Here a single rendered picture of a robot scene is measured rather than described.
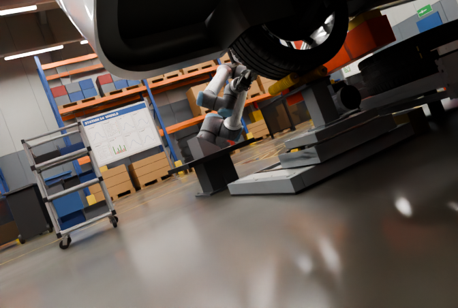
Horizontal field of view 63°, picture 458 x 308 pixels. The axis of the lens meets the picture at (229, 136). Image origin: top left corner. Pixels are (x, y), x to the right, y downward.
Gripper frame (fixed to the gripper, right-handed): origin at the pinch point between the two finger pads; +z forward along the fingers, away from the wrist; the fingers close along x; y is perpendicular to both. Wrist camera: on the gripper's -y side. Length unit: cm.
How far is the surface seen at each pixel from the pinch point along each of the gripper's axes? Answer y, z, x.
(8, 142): 29, -1076, 326
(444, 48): -37, 46, -75
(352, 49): -41, 4, -50
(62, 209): 129, -601, 84
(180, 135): -129, -737, -86
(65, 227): 122, -184, 56
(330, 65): -39, -20, -51
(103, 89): -218, -982, 149
